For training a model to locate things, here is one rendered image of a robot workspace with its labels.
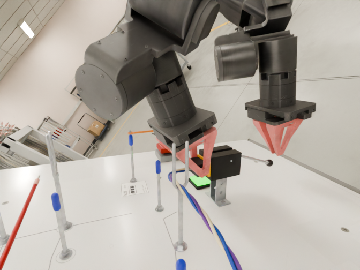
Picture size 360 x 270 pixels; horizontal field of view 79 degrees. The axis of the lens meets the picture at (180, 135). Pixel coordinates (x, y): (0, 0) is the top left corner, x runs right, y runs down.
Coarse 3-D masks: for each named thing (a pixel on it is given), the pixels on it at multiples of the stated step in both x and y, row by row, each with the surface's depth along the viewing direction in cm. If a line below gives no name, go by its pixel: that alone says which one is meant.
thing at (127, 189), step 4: (124, 184) 43; (128, 184) 43; (132, 184) 43; (136, 184) 43; (140, 184) 43; (144, 184) 43; (124, 188) 42; (128, 188) 42; (132, 188) 42; (136, 188) 42; (140, 188) 42; (144, 188) 42; (124, 192) 40; (128, 192) 40; (132, 192) 40; (136, 192) 40; (140, 192) 40; (144, 192) 40; (148, 192) 40; (124, 196) 39
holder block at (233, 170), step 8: (200, 152) 36; (216, 152) 35; (224, 152) 35; (232, 152) 35; (240, 152) 35; (216, 160) 33; (224, 160) 34; (232, 160) 35; (240, 160) 35; (216, 168) 34; (224, 168) 35; (232, 168) 35; (240, 168) 36; (216, 176) 34; (224, 176) 35
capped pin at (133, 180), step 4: (132, 136) 42; (132, 140) 42; (132, 144) 42; (132, 148) 42; (132, 152) 43; (132, 156) 43; (132, 160) 43; (132, 164) 43; (132, 168) 44; (132, 172) 44; (132, 176) 44; (132, 180) 44; (136, 180) 45
